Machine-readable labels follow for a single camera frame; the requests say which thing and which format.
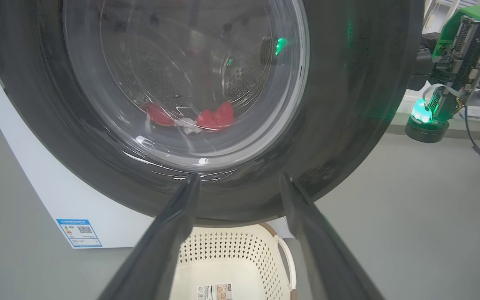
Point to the printed label in basket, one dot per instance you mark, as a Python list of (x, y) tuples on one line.
[(215, 291)]

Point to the cream perforated laundry basket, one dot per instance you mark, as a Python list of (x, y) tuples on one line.
[(231, 250)]

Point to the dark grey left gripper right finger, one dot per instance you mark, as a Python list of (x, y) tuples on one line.
[(319, 250)]

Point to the blue energy label sticker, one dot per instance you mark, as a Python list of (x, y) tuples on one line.
[(79, 233)]

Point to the white front-load washing machine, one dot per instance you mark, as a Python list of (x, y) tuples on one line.
[(56, 187)]

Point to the red garment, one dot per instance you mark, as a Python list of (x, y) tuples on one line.
[(219, 118)]

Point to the dark round washing machine door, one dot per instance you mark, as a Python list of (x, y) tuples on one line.
[(348, 104)]

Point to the perforated steel washer drum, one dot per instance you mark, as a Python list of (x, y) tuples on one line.
[(244, 79)]

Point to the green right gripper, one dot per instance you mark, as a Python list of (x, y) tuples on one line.
[(456, 41)]

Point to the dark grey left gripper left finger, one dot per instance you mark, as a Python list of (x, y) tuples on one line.
[(165, 241)]

